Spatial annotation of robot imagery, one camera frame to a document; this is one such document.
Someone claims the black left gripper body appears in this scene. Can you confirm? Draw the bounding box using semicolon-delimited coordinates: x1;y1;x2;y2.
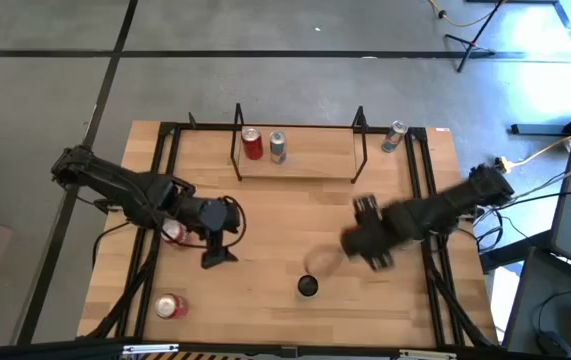
187;196;242;236

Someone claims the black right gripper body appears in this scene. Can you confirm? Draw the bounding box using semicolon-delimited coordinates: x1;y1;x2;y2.
340;212;409;260

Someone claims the red Coca-Cola can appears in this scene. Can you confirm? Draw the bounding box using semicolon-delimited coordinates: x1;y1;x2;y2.
154;293;190;321
241;126;265;161

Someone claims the blue silver Red Bull can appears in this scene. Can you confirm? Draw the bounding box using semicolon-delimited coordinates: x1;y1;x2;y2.
380;120;409;154
269;130;288;165

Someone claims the black-framed wooden shelf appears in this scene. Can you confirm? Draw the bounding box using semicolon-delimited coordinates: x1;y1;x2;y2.
229;102;370;185

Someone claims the red can with blue label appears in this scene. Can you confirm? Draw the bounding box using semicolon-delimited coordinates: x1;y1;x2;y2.
161;218;190;247

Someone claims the black yellow hazard strip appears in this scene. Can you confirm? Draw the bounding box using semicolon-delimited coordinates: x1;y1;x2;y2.
139;351;249;360

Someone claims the silver edge plate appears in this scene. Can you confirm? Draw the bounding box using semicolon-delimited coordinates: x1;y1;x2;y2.
122;343;180;355
398;348;457;360

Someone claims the black stand foot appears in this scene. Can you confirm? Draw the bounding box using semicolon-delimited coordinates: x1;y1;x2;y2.
509;98;571;137

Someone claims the black tripod stand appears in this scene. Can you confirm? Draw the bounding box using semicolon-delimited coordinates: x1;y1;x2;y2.
443;0;509;74

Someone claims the black aluminium table frame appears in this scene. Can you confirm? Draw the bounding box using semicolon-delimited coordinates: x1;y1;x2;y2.
84;110;499;351

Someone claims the yellow extension cord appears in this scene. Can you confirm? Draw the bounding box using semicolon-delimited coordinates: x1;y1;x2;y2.
494;122;571;171

